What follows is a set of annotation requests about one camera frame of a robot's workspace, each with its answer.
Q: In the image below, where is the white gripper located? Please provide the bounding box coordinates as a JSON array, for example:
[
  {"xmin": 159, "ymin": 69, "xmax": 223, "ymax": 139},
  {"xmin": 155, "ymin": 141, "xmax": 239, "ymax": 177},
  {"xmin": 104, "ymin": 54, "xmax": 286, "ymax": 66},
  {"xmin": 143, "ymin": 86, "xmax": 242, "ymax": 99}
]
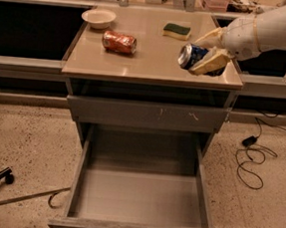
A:
[{"xmin": 188, "ymin": 16, "xmax": 260, "ymax": 76}]

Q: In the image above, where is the crushed blue pepsi can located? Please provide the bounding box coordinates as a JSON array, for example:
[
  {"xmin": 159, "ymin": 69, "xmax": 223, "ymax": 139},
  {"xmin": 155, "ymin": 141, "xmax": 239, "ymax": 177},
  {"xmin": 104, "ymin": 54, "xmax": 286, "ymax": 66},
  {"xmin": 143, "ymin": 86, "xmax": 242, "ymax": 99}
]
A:
[{"xmin": 175, "ymin": 41, "xmax": 228, "ymax": 78}]

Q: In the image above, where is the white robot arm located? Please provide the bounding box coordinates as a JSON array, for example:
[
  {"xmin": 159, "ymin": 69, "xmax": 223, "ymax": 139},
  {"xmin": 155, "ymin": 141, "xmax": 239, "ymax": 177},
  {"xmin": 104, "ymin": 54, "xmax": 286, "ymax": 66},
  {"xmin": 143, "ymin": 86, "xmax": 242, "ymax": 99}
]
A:
[{"xmin": 189, "ymin": 5, "xmax": 286, "ymax": 75}]

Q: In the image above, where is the closed grey top drawer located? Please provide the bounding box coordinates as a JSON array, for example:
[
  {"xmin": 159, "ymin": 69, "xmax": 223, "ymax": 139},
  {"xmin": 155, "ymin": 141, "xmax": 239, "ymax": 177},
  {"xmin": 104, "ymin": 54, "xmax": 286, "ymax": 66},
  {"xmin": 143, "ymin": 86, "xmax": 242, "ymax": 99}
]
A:
[{"xmin": 67, "ymin": 95, "xmax": 227, "ymax": 133}]

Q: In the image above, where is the grey drawer cabinet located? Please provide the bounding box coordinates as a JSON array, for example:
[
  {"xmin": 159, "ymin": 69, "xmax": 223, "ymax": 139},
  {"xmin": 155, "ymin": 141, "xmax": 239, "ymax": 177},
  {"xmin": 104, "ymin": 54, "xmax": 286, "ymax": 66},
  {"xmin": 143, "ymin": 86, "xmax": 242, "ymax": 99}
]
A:
[{"xmin": 62, "ymin": 5, "xmax": 243, "ymax": 150}]

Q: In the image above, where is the crushed orange soda can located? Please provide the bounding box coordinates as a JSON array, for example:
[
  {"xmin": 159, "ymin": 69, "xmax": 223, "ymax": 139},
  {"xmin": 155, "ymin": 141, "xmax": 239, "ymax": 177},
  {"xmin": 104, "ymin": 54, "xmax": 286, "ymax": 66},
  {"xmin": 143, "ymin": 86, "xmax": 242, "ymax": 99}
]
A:
[{"xmin": 102, "ymin": 30, "xmax": 137, "ymax": 55}]

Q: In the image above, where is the open grey middle drawer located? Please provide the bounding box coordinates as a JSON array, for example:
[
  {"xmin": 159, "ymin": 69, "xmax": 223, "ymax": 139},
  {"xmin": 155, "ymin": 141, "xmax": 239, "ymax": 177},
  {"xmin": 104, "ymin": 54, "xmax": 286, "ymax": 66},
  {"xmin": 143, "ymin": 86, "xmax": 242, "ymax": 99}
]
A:
[{"xmin": 48, "ymin": 124, "xmax": 214, "ymax": 228}]

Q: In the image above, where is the yellow green sponge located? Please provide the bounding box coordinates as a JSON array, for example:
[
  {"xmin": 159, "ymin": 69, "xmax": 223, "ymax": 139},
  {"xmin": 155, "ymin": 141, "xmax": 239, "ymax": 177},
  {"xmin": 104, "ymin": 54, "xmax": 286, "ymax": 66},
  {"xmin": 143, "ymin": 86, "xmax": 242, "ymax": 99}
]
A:
[{"xmin": 162, "ymin": 22, "xmax": 190, "ymax": 41}]

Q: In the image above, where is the white ceramic bowl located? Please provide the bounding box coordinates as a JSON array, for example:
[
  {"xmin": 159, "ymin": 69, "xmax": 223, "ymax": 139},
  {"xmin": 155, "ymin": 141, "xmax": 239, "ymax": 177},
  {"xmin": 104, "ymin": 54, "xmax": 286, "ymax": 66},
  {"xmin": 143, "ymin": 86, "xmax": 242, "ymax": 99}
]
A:
[{"xmin": 82, "ymin": 9, "xmax": 117, "ymax": 30}]

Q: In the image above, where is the grey metal rod hook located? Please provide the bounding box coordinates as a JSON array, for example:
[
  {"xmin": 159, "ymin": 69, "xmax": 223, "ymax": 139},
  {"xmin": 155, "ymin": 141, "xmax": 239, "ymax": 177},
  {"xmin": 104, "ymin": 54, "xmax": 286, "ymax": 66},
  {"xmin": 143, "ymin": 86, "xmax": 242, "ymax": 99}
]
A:
[{"xmin": 0, "ymin": 181, "xmax": 71, "ymax": 206}]

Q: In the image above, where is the black power adapter cable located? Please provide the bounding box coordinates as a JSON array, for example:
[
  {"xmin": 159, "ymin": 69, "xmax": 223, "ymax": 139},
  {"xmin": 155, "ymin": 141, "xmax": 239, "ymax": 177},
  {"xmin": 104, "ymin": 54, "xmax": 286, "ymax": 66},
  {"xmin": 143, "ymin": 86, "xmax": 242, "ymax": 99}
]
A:
[{"xmin": 231, "ymin": 109, "xmax": 286, "ymax": 193}]

